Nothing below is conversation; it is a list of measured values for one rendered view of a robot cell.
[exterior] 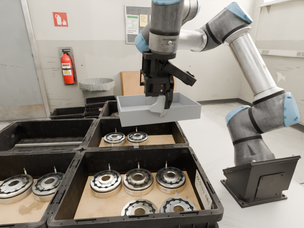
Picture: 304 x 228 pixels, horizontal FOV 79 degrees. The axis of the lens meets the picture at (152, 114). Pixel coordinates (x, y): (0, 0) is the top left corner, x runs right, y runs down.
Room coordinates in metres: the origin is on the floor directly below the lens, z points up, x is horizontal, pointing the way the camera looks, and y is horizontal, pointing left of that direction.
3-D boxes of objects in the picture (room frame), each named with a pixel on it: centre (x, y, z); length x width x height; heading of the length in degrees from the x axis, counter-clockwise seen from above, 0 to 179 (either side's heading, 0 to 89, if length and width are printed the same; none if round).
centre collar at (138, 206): (0.37, 0.03, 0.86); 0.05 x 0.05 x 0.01
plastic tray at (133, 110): (0.66, -0.01, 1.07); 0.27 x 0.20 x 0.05; 104
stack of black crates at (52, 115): (2.18, 1.04, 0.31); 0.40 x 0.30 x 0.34; 104
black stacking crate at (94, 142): (0.74, 0.07, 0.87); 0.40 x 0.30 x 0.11; 95
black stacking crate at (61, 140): (0.71, 0.46, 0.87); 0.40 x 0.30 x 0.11; 95
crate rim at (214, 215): (0.44, 0.04, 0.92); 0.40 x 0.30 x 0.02; 95
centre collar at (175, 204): (0.38, -0.07, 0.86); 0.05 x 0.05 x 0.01
